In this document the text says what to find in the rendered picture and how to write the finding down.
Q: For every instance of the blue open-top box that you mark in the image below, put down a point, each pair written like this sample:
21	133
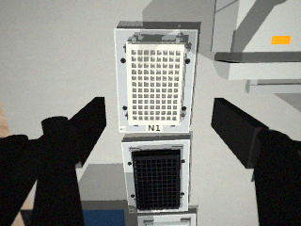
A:
104	217

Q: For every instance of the white well plate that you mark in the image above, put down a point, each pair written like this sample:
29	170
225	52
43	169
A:
151	97

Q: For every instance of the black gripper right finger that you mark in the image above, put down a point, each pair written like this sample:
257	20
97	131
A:
275	158

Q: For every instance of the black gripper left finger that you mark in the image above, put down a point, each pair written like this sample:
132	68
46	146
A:
64	147

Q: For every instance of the black multi-well plate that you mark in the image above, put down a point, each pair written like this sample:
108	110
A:
162	189

